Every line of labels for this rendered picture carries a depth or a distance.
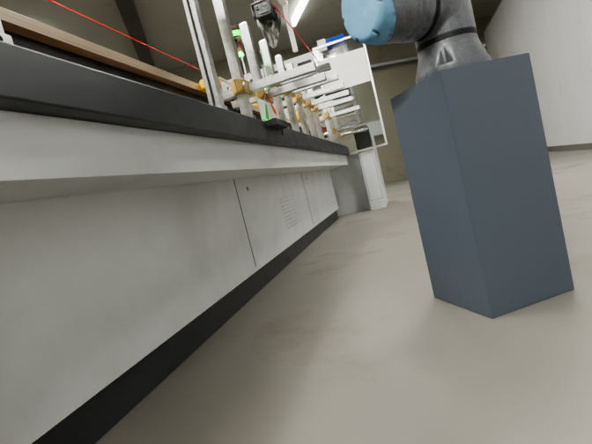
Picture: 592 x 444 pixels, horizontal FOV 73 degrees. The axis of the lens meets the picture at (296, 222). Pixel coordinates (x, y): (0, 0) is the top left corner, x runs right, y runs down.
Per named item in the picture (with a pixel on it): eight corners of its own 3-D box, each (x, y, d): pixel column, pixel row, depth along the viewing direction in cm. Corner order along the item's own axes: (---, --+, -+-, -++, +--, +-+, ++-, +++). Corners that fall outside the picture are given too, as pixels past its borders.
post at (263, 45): (291, 136, 200) (267, 40, 197) (289, 136, 197) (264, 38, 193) (284, 138, 201) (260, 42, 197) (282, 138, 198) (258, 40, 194)
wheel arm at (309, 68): (317, 73, 148) (314, 62, 148) (315, 71, 145) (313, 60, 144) (213, 107, 160) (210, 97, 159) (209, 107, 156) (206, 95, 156)
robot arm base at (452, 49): (462, 82, 118) (455, 48, 117) (510, 58, 99) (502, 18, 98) (403, 94, 114) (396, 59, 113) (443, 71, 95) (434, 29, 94)
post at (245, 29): (276, 133, 176) (248, 23, 173) (273, 132, 173) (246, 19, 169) (269, 135, 177) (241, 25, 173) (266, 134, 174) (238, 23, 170)
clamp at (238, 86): (257, 96, 158) (255, 83, 158) (245, 90, 145) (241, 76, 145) (243, 100, 160) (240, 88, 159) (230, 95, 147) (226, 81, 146)
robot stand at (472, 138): (503, 274, 126) (463, 84, 121) (575, 289, 102) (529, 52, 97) (433, 297, 121) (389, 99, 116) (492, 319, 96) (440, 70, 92)
